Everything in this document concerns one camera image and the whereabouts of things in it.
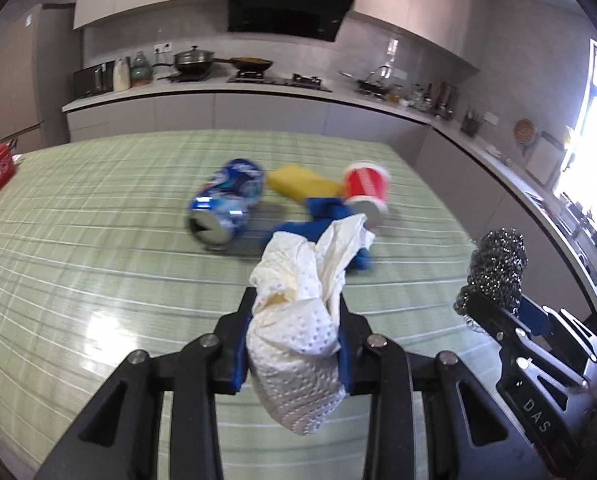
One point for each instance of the steel wool scourer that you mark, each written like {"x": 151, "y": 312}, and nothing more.
{"x": 498, "y": 265}

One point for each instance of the green checked tablecloth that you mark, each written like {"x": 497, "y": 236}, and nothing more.
{"x": 103, "y": 240}

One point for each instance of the green glass jar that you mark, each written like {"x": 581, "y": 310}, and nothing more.
{"x": 140, "y": 69}

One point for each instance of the white wall outlet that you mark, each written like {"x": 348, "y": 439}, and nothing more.
{"x": 163, "y": 49}

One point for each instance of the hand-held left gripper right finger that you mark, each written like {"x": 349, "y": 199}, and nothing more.
{"x": 348, "y": 360}

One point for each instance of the beige refrigerator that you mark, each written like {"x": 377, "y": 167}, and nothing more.
{"x": 18, "y": 75}

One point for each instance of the white cutting board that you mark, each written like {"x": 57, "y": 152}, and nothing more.
{"x": 545, "y": 157}

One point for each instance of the white paper towel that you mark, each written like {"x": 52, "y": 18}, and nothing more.
{"x": 298, "y": 340}

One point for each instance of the white wall switch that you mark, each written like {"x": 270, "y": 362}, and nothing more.
{"x": 490, "y": 118}
{"x": 399, "y": 74}

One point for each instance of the dark glass bottle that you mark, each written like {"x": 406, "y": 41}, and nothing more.
{"x": 428, "y": 96}

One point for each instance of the kitchen window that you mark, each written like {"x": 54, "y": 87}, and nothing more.
{"x": 593, "y": 160}

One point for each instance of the lidded grey wok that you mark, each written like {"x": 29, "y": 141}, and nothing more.
{"x": 194, "y": 60}

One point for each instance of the frying pan with food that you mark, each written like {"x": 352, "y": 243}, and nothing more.
{"x": 252, "y": 64}

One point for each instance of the red paper cup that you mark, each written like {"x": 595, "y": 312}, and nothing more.
{"x": 366, "y": 182}

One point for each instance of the black gas hob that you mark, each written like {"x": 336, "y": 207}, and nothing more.
{"x": 288, "y": 82}

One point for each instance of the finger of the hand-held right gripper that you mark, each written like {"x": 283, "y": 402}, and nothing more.
{"x": 498, "y": 325}
{"x": 534, "y": 316}

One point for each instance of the kitchen utensil holder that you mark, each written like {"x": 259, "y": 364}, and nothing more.
{"x": 446, "y": 102}

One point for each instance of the blue cloth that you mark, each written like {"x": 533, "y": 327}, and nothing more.
{"x": 328, "y": 210}

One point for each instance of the blue drink can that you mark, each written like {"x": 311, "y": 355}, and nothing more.
{"x": 223, "y": 200}

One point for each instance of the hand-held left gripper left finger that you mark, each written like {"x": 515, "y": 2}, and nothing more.
{"x": 238, "y": 360}

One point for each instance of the round hanging trivet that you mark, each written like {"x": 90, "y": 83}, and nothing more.
{"x": 523, "y": 131}

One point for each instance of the yellow oil bottle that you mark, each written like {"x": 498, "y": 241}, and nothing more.
{"x": 396, "y": 94}

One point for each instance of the yellow sponge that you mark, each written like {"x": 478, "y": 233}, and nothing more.
{"x": 298, "y": 180}

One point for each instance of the black range hood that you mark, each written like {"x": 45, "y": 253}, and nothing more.
{"x": 278, "y": 7}

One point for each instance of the black chopstick holder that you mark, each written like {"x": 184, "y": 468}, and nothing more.
{"x": 471, "y": 124}

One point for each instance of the white plastic jug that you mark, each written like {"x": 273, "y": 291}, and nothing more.
{"x": 122, "y": 76}

